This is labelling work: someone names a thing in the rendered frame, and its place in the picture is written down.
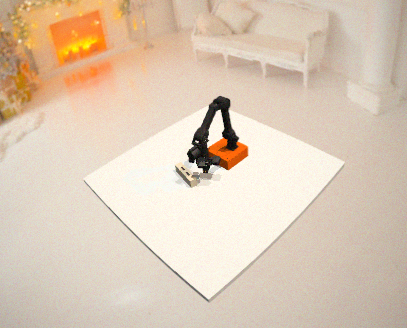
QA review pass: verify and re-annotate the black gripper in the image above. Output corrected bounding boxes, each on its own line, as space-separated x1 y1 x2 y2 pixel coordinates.
189 149 221 170

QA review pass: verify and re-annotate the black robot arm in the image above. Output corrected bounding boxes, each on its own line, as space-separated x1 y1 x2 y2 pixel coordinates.
187 96 240 169

